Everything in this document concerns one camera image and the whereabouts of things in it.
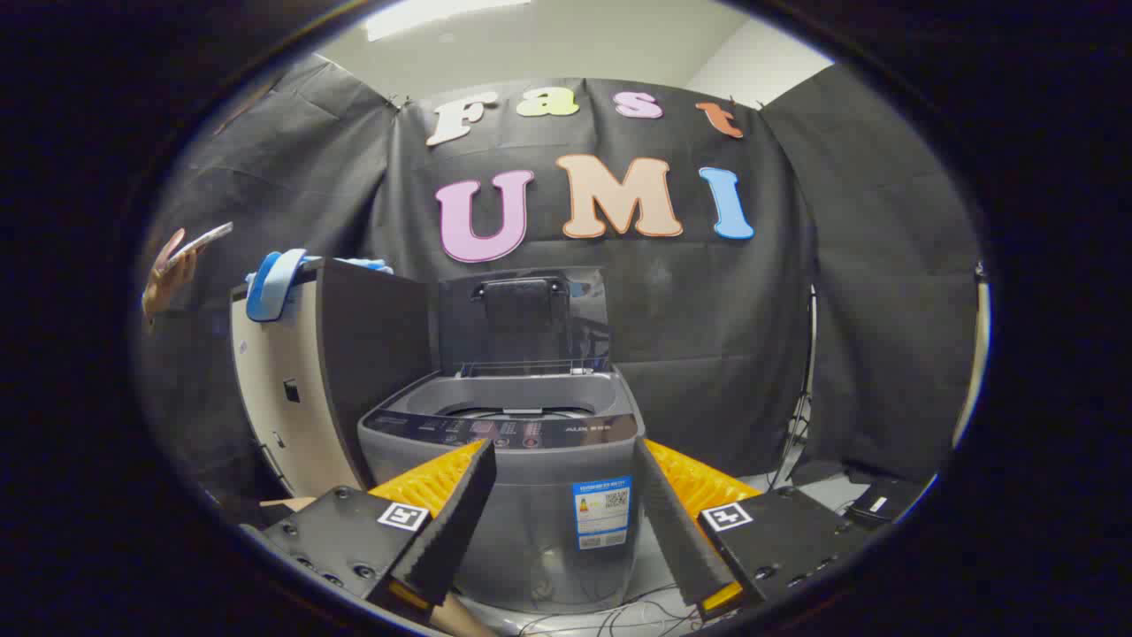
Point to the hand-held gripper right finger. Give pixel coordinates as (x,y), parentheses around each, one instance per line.
(676,531)

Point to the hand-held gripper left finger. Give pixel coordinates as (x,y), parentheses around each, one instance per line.
(451,531)

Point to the grey washing machine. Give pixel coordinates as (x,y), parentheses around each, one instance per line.
(548,500)

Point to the smartphone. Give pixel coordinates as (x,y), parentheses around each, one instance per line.
(209,237)

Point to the dark and cream cabinet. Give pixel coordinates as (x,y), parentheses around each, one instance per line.
(371,354)

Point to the black device box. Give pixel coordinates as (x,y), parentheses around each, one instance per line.
(884,502)

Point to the black backdrop cloth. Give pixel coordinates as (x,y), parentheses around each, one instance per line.
(672,301)

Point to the ceiling light panel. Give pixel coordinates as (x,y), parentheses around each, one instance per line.
(433,13)

